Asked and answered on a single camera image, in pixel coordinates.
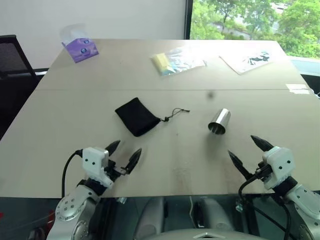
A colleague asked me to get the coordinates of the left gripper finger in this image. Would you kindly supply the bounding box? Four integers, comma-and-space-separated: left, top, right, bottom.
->
104, 140, 121, 158
125, 148, 143, 174

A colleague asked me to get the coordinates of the pale yellow sponge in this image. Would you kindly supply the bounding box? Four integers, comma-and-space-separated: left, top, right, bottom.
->
150, 52, 171, 74

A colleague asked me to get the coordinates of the clear tape patch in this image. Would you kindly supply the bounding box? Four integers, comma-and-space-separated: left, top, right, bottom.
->
285, 83, 310, 95

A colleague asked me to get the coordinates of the black drawstring pouch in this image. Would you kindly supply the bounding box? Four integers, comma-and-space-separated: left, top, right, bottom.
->
114, 96, 191, 138

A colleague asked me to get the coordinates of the purple tissue pack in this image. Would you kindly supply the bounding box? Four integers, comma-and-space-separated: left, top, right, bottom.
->
60, 23, 100, 64

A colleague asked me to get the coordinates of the grey rounded robot leg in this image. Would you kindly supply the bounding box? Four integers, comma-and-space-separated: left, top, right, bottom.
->
135, 197, 166, 238
198, 196, 236, 230

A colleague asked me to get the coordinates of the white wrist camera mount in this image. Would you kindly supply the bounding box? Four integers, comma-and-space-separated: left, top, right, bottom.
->
261, 146, 294, 190
81, 147, 113, 188

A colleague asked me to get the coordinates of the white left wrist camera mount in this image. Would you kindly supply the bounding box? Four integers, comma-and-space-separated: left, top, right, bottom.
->
81, 147, 113, 188

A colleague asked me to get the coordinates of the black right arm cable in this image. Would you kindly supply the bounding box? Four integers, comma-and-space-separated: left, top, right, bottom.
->
237, 169, 293, 240

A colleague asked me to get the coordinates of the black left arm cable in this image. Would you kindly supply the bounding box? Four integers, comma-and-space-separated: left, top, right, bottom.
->
61, 149, 84, 200

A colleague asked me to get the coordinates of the dark window frame post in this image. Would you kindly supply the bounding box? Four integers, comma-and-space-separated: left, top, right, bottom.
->
184, 0, 193, 40

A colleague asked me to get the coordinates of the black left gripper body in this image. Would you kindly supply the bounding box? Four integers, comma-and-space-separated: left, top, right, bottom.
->
103, 161, 129, 182

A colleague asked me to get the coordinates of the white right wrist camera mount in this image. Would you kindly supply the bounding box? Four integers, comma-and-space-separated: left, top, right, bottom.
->
261, 146, 294, 190

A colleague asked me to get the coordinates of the shiny steel cup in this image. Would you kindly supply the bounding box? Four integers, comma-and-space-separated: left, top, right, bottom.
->
206, 107, 232, 136

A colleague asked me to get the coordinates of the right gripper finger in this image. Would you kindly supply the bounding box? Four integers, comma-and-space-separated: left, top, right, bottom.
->
250, 135, 274, 153
227, 149, 254, 181

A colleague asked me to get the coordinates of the clear bag with dark print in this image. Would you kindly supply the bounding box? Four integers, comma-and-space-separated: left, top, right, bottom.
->
218, 49, 275, 76

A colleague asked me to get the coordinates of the yellow item in clear bag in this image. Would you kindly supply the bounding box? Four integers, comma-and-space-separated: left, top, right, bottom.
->
149, 46, 208, 77

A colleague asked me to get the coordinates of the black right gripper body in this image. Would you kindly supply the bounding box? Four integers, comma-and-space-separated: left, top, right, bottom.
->
249, 160, 273, 183

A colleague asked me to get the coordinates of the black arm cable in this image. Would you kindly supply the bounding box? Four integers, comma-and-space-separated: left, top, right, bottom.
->
61, 149, 84, 200
237, 169, 293, 240

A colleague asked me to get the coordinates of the black mesh office chair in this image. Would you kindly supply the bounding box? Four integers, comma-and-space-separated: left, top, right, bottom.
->
0, 34, 50, 141

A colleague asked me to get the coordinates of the grey robot torso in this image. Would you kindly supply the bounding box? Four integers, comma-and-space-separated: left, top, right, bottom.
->
149, 225, 261, 240

